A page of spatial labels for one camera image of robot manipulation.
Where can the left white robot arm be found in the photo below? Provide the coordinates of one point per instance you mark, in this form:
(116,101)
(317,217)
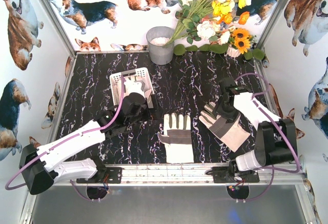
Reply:
(46,165)

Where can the white grey glove back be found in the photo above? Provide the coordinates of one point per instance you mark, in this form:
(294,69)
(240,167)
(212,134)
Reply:
(231,134)

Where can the left black base bracket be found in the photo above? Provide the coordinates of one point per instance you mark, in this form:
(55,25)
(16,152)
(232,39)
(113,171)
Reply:
(111,175)

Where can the right black base bracket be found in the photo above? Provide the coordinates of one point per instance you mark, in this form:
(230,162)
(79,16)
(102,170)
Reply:
(226,175)

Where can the white plastic storage basket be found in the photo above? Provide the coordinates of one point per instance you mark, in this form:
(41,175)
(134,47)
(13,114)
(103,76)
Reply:
(142,72)

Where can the black base bracket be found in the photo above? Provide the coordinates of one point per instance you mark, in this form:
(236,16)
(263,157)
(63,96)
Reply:
(111,175)
(226,175)

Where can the white ribbed flower pot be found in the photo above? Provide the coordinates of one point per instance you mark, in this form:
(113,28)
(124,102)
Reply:
(232,52)

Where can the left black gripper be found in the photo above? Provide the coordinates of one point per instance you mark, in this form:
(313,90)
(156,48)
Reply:
(152,102)

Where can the grey metal bucket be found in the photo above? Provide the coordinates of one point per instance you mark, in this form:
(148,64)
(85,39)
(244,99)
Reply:
(160,44)

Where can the artificial flower bouquet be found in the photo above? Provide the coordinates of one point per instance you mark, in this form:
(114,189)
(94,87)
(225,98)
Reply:
(213,25)

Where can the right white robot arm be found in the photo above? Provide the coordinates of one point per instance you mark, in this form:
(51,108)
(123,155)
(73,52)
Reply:
(275,138)

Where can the aluminium front rail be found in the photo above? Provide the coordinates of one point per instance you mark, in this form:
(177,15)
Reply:
(176,174)

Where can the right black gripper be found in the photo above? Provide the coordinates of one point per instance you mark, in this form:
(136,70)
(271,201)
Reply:
(220,106)

